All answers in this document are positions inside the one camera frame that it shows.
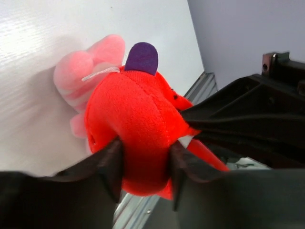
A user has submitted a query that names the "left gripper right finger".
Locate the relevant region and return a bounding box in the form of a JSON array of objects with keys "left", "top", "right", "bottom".
[{"left": 144, "top": 143, "right": 305, "bottom": 229}]

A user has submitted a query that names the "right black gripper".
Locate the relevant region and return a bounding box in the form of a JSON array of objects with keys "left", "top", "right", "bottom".
[{"left": 181, "top": 52, "right": 305, "bottom": 167}]

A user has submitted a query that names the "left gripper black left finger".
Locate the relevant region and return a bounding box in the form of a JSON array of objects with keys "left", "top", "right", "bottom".
[{"left": 0, "top": 139, "right": 123, "bottom": 229}]

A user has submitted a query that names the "red plush purple horn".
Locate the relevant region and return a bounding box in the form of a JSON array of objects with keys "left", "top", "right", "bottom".
[{"left": 83, "top": 42, "right": 231, "bottom": 200}]

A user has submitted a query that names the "pink striped plush centre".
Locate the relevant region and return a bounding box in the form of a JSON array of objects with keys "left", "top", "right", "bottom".
[{"left": 53, "top": 35, "right": 125, "bottom": 138}]

